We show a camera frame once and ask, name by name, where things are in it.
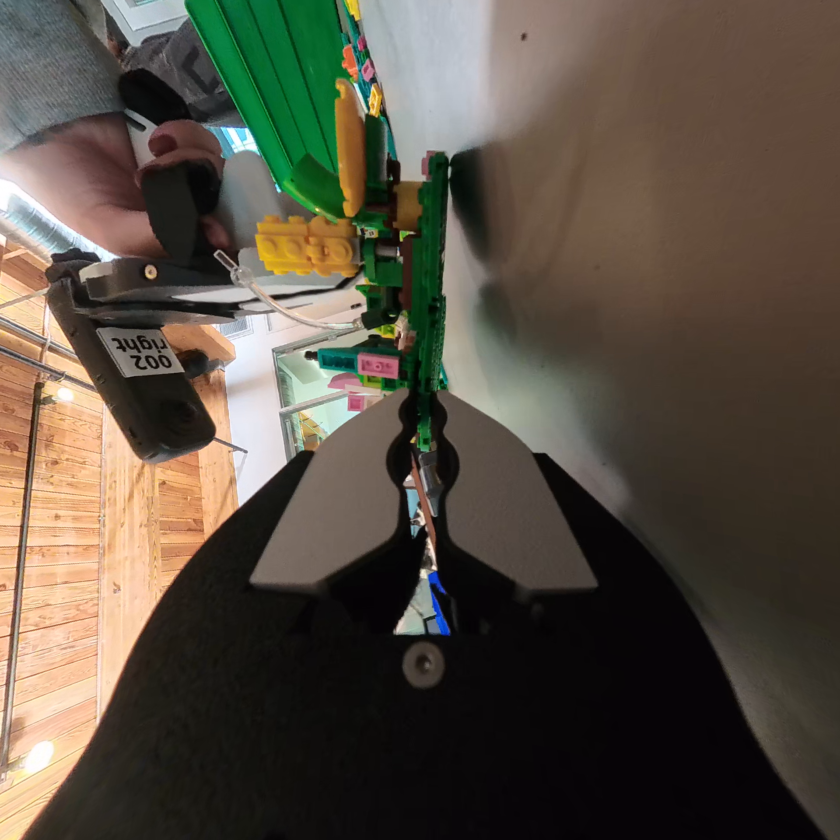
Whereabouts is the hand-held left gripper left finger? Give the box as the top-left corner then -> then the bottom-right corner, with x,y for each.
249,390 -> 421,598

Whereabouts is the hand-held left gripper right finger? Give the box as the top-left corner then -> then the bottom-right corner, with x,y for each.
433,390 -> 599,602

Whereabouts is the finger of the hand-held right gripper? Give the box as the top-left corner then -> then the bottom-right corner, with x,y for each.
171,247 -> 366,316
217,150 -> 309,248

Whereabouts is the yellow lego brick assembly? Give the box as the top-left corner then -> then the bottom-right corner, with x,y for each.
255,215 -> 363,278

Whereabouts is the green baseplate lego model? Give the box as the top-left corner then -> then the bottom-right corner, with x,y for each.
214,79 -> 455,526

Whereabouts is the person's right forearm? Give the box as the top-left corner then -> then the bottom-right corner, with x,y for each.
0,0 -> 135,160

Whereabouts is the pile of loose lego bricks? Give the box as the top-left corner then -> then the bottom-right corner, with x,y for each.
338,0 -> 396,120

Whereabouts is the person's right hand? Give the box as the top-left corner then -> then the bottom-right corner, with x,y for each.
0,117 -> 225,258

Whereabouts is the glass door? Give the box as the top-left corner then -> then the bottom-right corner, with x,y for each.
272,333 -> 370,455

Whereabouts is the green plastic bin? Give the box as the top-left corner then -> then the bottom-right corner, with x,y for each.
184,0 -> 396,221

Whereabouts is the silver ceiling duct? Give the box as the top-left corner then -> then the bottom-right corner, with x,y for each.
0,189 -> 116,263

